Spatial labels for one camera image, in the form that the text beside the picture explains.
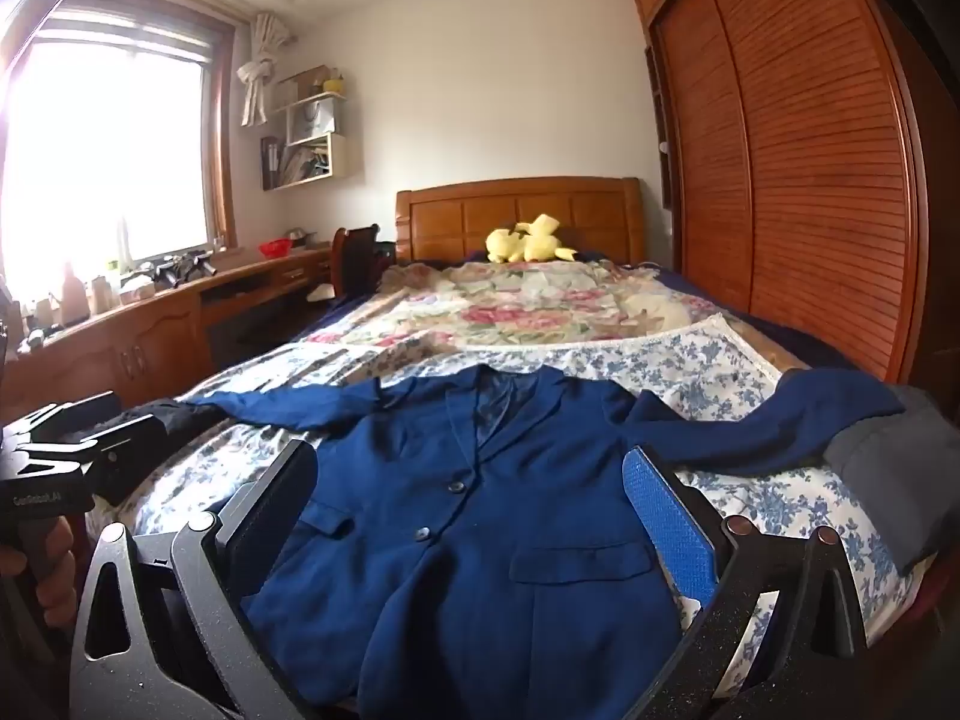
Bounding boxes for tied white curtain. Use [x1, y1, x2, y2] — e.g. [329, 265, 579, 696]
[237, 13, 295, 127]

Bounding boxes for pink floral quilt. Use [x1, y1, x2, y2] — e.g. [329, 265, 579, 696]
[296, 259, 740, 372]

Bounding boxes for white wall shelf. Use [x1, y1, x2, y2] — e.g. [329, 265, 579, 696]
[260, 71, 347, 192]

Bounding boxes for blue suit jacket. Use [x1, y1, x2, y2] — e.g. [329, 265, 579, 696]
[184, 364, 908, 710]

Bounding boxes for grey folded cloth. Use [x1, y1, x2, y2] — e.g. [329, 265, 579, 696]
[825, 386, 938, 571]

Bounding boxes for cardboard box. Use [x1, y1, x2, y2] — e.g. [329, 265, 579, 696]
[279, 66, 331, 107]

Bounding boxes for wooden bed headboard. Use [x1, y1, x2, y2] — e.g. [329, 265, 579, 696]
[395, 177, 647, 265]

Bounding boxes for wooden chair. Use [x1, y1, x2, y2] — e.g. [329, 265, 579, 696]
[332, 225, 396, 299]

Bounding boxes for yellow plush toy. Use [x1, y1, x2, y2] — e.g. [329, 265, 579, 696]
[486, 214, 578, 264]

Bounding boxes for brown bottle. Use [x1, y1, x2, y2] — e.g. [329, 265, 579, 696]
[60, 261, 85, 320]

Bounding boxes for black metal device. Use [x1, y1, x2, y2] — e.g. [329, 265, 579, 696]
[142, 253, 217, 287]

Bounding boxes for long wooden desk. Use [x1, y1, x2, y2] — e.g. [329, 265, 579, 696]
[0, 244, 335, 421]

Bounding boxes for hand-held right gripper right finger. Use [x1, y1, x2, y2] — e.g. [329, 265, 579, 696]
[621, 445, 869, 720]

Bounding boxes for blue floral bedsheet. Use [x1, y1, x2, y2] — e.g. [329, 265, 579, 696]
[120, 313, 931, 691]

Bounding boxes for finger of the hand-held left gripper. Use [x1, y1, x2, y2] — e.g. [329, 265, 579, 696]
[2, 390, 124, 452]
[88, 414, 170, 505]

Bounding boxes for person's left hand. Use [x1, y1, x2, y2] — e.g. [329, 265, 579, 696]
[0, 519, 77, 629]

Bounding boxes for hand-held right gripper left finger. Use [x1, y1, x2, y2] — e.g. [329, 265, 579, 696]
[67, 439, 320, 720]

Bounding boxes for wooden louvered wardrobe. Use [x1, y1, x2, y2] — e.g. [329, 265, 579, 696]
[631, 0, 946, 391]

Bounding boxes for wooden framed window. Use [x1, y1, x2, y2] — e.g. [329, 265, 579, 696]
[0, 0, 237, 293]

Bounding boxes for tan bed sheet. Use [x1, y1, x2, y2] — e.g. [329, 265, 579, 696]
[739, 319, 807, 372]

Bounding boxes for stack of papers and books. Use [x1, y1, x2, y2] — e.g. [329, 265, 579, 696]
[262, 136, 331, 188]

